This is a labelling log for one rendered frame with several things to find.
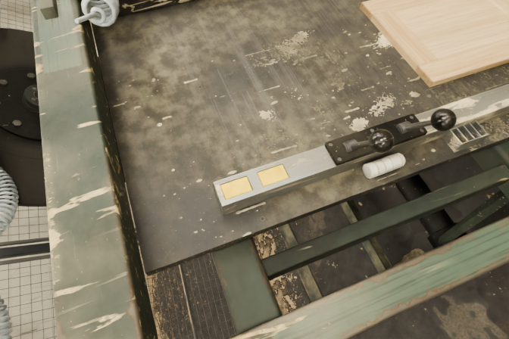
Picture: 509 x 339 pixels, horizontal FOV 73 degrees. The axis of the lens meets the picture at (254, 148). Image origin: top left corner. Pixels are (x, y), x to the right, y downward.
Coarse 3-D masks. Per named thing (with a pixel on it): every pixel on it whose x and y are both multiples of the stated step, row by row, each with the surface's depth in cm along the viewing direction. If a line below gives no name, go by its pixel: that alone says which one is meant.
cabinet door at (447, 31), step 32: (384, 0) 94; (416, 0) 94; (448, 0) 95; (480, 0) 95; (384, 32) 88; (416, 32) 88; (448, 32) 88; (480, 32) 88; (416, 64) 81; (448, 64) 81; (480, 64) 81
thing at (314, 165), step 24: (480, 96) 73; (504, 96) 73; (480, 120) 73; (408, 144) 68; (264, 168) 63; (288, 168) 63; (312, 168) 63; (336, 168) 64; (216, 192) 61; (264, 192) 60
